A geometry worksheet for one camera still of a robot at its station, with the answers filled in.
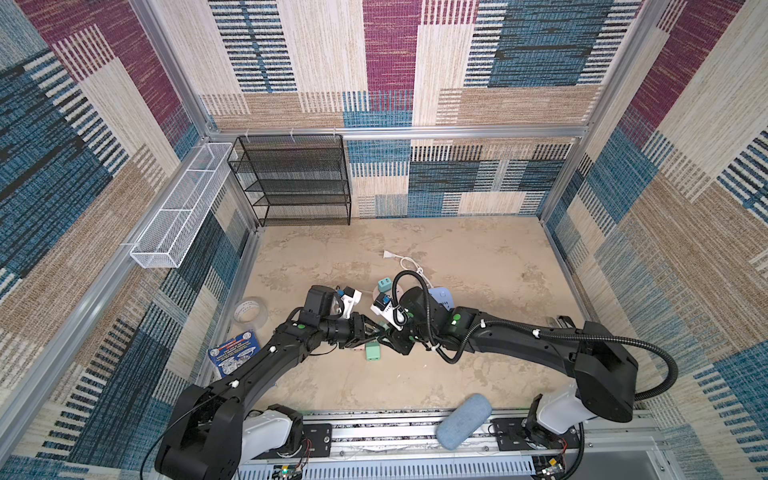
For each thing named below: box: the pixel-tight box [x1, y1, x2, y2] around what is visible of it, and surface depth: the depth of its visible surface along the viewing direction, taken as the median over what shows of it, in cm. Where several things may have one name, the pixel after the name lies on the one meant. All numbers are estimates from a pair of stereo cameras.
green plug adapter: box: [365, 341, 381, 361], surface depth 87 cm
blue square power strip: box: [428, 287, 455, 311], surface depth 98 cm
